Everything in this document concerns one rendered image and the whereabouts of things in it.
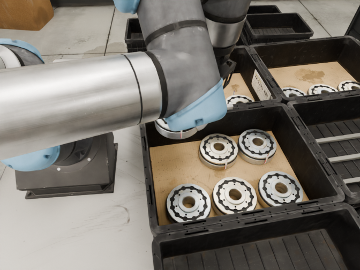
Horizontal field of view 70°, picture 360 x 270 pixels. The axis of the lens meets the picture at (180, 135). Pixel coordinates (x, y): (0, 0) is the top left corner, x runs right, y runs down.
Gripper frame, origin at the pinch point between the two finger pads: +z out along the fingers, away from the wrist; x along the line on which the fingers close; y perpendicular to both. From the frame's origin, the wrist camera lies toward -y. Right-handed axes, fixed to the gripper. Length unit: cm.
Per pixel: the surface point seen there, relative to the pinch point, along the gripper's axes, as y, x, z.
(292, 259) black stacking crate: -6.2, -33.2, 12.5
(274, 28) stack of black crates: 155, 22, 54
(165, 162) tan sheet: -2.2, 3.1, 17.7
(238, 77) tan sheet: 42.8, 4.2, 17.6
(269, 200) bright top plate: 1.6, -23.5, 10.6
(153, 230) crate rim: -20.8, -7.6, 6.2
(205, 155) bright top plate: 4.0, -5.1, 13.3
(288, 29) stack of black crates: 161, 13, 53
